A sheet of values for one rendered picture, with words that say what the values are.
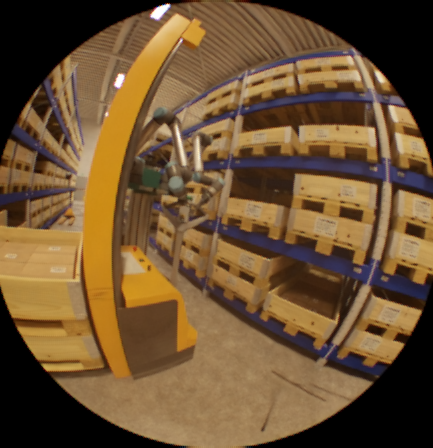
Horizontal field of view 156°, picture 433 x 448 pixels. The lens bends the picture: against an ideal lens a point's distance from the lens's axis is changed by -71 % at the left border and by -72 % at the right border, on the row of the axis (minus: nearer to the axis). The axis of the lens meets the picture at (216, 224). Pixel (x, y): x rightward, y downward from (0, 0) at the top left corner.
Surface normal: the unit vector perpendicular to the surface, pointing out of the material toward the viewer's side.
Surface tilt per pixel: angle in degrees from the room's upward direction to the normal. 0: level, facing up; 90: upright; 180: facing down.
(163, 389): 0
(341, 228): 90
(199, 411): 0
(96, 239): 90
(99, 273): 90
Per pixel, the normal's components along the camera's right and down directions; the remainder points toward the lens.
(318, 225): -0.72, -0.06
